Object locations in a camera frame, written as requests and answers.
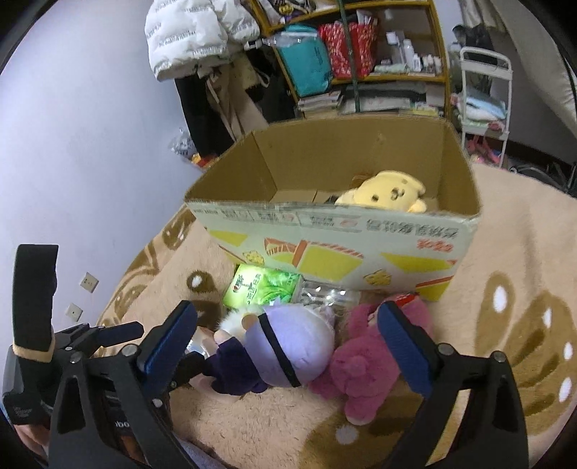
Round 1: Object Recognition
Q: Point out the purple plush doll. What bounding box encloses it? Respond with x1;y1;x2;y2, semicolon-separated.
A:
189;303;336;395

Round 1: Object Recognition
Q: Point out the clear plastic bottle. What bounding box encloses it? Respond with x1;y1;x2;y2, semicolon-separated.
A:
243;36;289;50

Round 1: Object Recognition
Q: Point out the beige tote bag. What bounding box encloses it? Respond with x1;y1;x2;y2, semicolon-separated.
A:
205;58;271;140

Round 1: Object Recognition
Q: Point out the green snack packet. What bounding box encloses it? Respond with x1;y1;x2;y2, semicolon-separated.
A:
222;264;302;312

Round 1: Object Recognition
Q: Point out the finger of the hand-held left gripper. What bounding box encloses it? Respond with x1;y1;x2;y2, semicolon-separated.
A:
96;320;145;349
172;349;209;389

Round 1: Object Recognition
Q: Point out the dark green pole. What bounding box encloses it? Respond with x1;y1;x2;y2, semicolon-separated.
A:
339;0;364;115

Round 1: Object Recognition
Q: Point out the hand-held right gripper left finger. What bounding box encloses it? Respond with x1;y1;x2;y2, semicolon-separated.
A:
47;300;200;469

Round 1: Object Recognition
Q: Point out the person's left hand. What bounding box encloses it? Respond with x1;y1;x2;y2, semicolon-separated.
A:
16;424;49;465

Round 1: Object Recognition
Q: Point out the printed cardboard box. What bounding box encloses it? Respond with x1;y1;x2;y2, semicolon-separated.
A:
182;115;482;303

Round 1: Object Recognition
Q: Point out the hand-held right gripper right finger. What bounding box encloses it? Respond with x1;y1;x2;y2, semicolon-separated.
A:
377;300;529;469

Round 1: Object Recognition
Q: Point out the white puffer jacket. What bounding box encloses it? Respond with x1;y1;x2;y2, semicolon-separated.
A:
144;0;261;82

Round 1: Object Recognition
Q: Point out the yellow wooden shelf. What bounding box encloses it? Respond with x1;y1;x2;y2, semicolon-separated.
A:
250;0;452;122

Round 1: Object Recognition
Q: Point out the teal bag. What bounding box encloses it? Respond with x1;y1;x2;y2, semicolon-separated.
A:
275;25;334;97

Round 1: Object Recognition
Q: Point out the black hanging garment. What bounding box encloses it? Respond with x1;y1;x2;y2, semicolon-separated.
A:
175;47;298;156

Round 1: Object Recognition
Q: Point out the light blue folded cloth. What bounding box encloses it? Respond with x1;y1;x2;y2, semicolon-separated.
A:
455;92;508;122

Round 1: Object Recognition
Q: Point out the patterned plastic bag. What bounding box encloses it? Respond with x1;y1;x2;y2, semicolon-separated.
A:
170;128;199;158

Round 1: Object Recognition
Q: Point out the clear plastic packaging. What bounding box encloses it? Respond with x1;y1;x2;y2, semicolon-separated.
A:
293;280;361;316

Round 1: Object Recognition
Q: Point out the beige printed blanket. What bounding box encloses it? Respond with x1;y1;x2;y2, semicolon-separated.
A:
97;162;577;469

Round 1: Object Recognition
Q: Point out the red patterned bag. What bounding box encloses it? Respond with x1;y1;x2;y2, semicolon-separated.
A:
318;22;378;82

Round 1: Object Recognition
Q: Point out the yellow plush toy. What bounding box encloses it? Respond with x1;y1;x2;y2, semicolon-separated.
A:
334;170;428;214

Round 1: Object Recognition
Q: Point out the pink plush bear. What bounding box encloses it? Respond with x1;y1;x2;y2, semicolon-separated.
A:
309;293;436;425

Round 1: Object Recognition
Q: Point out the white trolley cart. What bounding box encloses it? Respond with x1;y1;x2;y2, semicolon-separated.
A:
451;47;514;170

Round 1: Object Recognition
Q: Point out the stack of books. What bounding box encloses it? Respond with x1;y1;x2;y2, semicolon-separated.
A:
296;90;343;119

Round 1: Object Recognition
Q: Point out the row of small toiletry bottles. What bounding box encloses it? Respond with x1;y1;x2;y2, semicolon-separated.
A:
376;29;445;73

